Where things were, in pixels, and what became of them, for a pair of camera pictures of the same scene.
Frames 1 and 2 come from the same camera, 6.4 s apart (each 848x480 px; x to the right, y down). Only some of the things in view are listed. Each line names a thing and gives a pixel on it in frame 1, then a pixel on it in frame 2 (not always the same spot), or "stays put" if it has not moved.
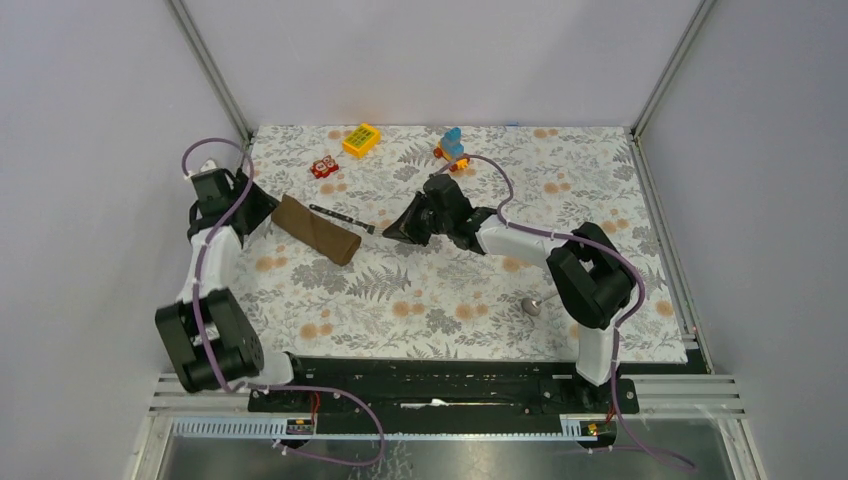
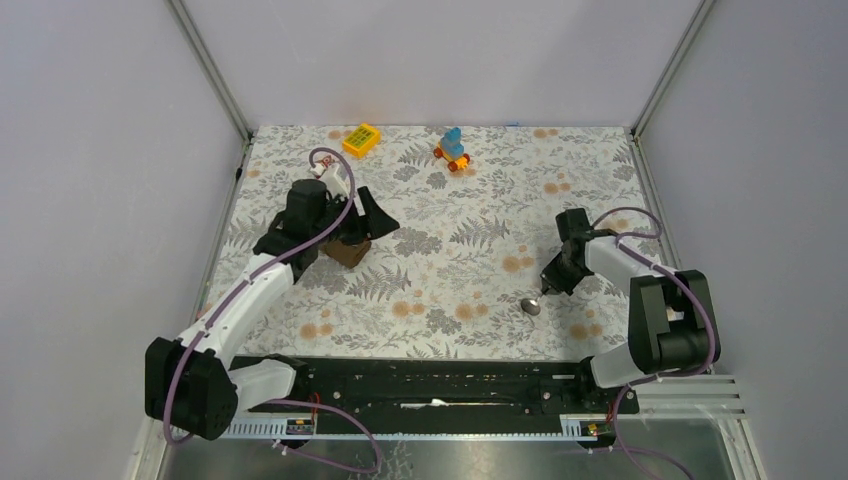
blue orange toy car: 452,150 stays put
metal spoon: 533,306 stays put
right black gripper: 406,227 to 550,282
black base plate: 443,386 stays put
